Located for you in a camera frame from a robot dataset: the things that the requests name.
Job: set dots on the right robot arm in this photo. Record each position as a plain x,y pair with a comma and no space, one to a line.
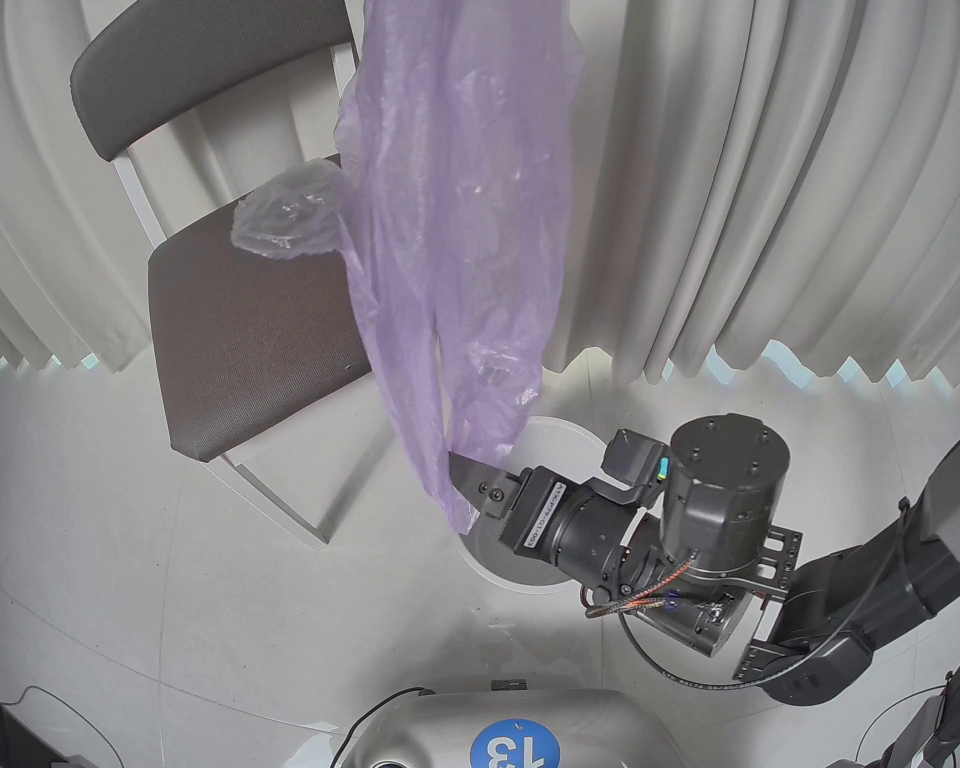
727,480

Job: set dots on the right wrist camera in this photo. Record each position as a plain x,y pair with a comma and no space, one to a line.
630,457

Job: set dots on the white trash bin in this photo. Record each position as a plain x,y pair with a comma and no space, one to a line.
559,439

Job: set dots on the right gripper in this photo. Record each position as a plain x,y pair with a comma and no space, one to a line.
592,532

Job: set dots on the purple plastic bag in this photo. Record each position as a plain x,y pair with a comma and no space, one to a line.
465,225

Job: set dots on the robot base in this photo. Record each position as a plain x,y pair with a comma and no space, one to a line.
450,727

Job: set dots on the white curtain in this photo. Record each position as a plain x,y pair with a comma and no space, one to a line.
750,187

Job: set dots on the grey padded white chair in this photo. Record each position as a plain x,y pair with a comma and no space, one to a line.
247,322

